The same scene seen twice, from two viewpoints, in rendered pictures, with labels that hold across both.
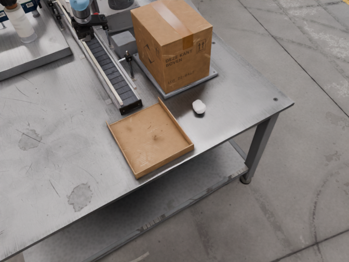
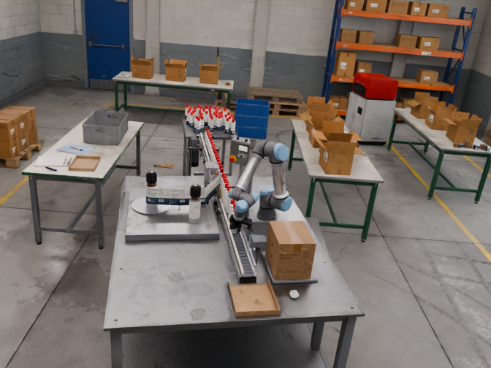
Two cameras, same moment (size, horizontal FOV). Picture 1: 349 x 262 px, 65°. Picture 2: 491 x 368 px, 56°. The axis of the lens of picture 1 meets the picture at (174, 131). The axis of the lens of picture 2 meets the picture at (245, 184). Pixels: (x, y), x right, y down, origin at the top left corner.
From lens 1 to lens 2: 182 cm
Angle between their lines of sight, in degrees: 33
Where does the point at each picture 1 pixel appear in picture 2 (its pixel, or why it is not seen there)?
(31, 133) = (177, 274)
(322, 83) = (451, 354)
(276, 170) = not seen: outside the picture
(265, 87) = (348, 299)
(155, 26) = (280, 234)
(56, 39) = (212, 226)
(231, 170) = not seen: outside the picture
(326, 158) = not seen: outside the picture
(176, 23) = (294, 236)
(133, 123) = (245, 289)
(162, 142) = (260, 304)
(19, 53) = (185, 227)
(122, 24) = (261, 231)
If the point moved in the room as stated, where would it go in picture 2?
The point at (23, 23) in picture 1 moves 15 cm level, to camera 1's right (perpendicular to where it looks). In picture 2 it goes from (196, 210) to (215, 214)
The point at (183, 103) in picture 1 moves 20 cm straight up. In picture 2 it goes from (284, 290) to (288, 263)
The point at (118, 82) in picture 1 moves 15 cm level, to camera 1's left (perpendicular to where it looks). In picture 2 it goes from (245, 263) to (223, 258)
